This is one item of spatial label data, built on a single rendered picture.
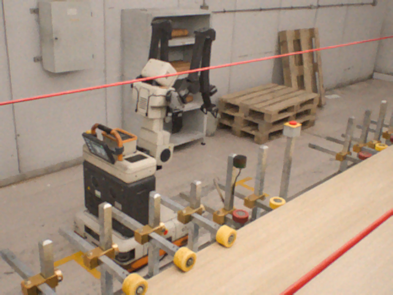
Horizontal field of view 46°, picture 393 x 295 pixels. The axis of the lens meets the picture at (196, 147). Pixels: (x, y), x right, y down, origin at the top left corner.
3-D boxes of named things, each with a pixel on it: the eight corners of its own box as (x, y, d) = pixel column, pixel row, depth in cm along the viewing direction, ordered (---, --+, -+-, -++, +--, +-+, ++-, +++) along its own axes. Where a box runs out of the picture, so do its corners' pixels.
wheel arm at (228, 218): (178, 198, 255) (178, 191, 253) (183, 196, 257) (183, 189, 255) (240, 231, 227) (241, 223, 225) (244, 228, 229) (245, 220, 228)
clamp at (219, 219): (212, 220, 235) (212, 212, 233) (229, 212, 244) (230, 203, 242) (220, 225, 231) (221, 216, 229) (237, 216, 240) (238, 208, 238)
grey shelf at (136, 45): (122, 151, 525) (121, 8, 468) (179, 134, 586) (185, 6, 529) (147, 163, 497) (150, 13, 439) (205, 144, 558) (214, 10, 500)
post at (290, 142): (276, 206, 278) (285, 135, 261) (280, 203, 281) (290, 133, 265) (282, 208, 275) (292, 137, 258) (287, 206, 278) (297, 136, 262)
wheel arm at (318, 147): (307, 148, 337) (308, 142, 335) (310, 147, 339) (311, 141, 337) (364, 167, 309) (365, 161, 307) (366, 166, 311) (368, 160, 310)
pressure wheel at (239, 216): (227, 232, 230) (229, 211, 226) (237, 226, 236) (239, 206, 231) (239, 238, 225) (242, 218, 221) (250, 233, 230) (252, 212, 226)
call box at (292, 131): (282, 136, 262) (284, 123, 259) (289, 133, 266) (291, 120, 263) (292, 139, 257) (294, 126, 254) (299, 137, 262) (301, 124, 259)
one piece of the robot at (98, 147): (120, 173, 300) (107, 147, 286) (89, 157, 323) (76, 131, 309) (133, 163, 305) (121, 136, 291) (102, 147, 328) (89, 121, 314)
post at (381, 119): (369, 160, 363) (381, 100, 345) (371, 158, 366) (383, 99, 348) (373, 161, 361) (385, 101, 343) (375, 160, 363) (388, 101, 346)
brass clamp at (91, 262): (82, 263, 181) (81, 252, 179) (110, 250, 190) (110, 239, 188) (91, 271, 177) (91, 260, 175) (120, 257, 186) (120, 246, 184)
